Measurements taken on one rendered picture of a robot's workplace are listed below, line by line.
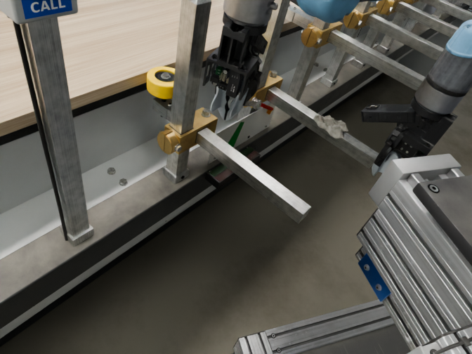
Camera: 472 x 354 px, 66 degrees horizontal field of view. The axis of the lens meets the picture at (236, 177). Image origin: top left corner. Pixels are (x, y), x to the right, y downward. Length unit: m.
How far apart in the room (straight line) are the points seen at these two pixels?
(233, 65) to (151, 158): 0.52
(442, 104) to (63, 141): 0.64
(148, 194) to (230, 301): 0.78
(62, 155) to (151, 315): 0.96
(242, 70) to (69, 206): 0.37
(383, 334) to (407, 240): 0.81
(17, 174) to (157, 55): 0.41
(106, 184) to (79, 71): 0.29
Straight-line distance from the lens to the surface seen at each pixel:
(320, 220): 1.88
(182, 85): 0.71
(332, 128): 0.89
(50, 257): 0.78
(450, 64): 0.74
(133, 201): 0.84
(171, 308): 1.47
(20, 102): 0.77
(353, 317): 1.39
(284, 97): 0.95
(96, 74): 0.84
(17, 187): 0.93
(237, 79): 0.61
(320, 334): 1.31
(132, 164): 1.02
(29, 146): 0.87
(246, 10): 0.57
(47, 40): 0.50
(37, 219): 0.93
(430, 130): 0.81
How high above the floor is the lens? 1.36
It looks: 46 degrees down
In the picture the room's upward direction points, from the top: 17 degrees clockwise
